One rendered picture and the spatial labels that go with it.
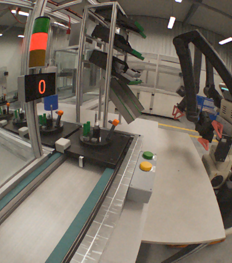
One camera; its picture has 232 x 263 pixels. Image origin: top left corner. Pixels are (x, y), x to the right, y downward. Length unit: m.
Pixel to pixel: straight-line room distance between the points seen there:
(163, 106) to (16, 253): 4.59
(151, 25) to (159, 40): 1.21
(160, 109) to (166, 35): 6.01
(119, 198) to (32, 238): 0.25
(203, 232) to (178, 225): 0.10
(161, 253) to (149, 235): 0.95
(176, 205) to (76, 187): 0.35
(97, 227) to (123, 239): 0.12
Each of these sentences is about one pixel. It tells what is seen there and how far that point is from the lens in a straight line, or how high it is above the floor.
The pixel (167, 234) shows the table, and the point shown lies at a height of 0.86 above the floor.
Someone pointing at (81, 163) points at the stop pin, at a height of 0.94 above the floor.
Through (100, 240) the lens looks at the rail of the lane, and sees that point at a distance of 0.30.
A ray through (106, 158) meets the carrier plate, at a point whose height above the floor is 0.97.
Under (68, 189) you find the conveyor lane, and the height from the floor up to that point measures 0.92.
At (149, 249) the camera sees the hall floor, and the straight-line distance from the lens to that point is 1.35.
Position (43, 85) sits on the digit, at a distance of 0.41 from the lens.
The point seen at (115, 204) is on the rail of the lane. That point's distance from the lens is 0.35.
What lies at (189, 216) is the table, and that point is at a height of 0.86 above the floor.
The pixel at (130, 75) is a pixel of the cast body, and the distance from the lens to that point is 0.73.
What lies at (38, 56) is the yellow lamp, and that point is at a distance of 0.40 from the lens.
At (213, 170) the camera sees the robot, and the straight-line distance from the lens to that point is 0.94.
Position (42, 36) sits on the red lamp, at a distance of 0.42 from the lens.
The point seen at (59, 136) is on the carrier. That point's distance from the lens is 0.62.
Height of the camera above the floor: 1.24
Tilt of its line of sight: 24 degrees down
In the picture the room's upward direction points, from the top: 5 degrees clockwise
